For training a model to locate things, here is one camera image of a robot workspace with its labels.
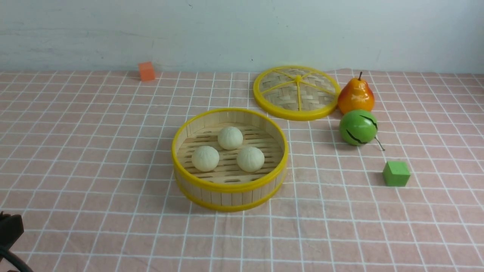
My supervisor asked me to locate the white bun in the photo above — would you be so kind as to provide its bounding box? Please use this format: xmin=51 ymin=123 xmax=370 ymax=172
xmin=217 ymin=126 xmax=244 ymax=150
xmin=236 ymin=146 xmax=265 ymax=173
xmin=191 ymin=146 xmax=220 ymax=172

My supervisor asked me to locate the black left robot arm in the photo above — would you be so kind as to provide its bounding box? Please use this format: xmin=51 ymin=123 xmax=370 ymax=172
xmin=0 ymin=211 xmax=24 ymax=262

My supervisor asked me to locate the orange cube block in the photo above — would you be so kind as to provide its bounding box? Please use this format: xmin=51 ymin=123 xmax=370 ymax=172
xmin=138 ymin=62 xmax=156 ymax=82

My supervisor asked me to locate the green toy watermelon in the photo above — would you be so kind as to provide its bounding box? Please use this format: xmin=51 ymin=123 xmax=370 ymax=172
xmin=339 ymin=110 xmax=385 ymax=151

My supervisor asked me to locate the yellow rimmed bamboo steamer tray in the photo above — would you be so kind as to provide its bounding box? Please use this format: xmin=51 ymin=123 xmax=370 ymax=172
xmin=171 ymin=107 xmax=289 ymax=212

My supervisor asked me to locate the green cube block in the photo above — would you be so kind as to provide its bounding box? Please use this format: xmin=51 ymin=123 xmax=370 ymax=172
xmin=382 ymin=161 xmax=411 ymax=187

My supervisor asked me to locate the orange yellow toy pear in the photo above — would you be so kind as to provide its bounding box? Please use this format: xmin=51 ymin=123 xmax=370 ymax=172
xmin=337 ymin=72 xmax=375 ymax=115

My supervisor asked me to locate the pink checked tablecloth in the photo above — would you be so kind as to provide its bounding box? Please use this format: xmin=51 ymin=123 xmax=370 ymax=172
xmin=0 ymin=71 xmax=484 ymax=272

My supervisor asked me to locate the yellow rimmed woven steamer lid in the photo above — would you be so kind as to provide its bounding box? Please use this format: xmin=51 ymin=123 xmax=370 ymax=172
xmin=253 ymin=65 xmax=341 ymax=122

